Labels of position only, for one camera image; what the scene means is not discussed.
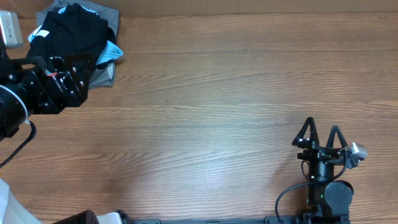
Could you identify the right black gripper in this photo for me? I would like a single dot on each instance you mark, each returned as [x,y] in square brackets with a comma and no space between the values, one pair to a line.
[328,151]

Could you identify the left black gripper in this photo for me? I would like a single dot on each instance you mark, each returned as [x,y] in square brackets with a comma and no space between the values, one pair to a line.
[36,84]

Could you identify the black t-shirt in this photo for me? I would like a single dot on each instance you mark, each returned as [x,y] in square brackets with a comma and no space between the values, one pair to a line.
[77,27]

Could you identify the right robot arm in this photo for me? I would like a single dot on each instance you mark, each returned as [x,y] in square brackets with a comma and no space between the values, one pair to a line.
[328,197]

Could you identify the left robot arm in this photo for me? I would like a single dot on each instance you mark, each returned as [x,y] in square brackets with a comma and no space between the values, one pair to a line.
[13,114]

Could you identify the folded grey t-shirt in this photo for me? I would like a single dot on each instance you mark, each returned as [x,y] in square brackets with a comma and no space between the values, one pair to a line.
[104,73]

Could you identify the light blue printed t-shirt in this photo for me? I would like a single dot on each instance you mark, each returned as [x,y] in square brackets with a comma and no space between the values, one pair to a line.
[74,29]

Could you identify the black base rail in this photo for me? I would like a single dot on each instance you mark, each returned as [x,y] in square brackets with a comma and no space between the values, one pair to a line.
[265,220]

